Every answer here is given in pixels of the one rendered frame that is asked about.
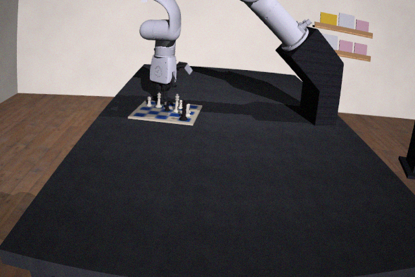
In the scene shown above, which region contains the blue and white chessboard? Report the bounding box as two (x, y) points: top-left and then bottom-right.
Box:
(128, 100), (202, 126)

